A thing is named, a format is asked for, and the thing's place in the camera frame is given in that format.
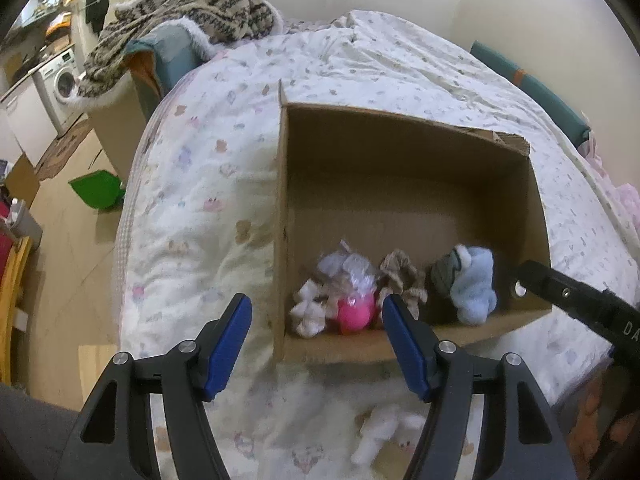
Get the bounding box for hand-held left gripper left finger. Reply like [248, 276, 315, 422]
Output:
[54, 293, 253, 480]

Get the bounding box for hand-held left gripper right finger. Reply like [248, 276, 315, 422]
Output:
[381, 293, 576, 480]

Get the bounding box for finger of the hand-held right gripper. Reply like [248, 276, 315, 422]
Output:
[515, 260, 616, 331]

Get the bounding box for pink rubber duck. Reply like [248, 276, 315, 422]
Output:
[336, 292, 376, 335]

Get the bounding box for blue plush octopus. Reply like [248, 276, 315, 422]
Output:
[431, 245, 498, 326]

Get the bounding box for beige lace scrunchie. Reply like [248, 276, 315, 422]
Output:
[375, 249, 427, 321]

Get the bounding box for cream frilly scrunchie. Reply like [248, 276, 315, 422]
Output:
[290, 277, 341, 337]

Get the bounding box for clear plastic bag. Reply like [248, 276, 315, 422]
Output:
[320, 240, 377, 306]

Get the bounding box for pink cloth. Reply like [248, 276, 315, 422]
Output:
[577, 125, 640, 241]

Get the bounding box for teal headboard cushion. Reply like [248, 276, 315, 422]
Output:
[470, 40, 591, 148]

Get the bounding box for green dustpan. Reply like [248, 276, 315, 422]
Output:
[68, 170, 126, 211]

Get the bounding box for yellow stool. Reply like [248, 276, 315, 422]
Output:
[0, 235, 33, 386]

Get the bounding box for grey bin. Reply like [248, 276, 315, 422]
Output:
[7, 199, 45, 253]

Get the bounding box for pink suitcase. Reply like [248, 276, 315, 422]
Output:
[0, 200, 16, 281]

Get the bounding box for beige armchair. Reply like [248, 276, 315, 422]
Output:
[87, 75, 161, 181]

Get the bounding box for patterned floor rug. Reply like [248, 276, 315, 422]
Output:
[37, 122, 93, 181]

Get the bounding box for small brown cardboard box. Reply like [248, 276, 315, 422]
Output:
[5, 154, 41, 208]

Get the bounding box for white cabinet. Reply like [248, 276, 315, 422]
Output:
[0, 80, 56, 161]

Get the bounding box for white washing machine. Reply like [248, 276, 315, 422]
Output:
[34, 50, 83, 133]

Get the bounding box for patterned knit blanket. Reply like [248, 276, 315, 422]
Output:
[75, 0, 283, 106]

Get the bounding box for cluttered wall shelf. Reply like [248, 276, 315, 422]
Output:
[10, 0, 81, 36]

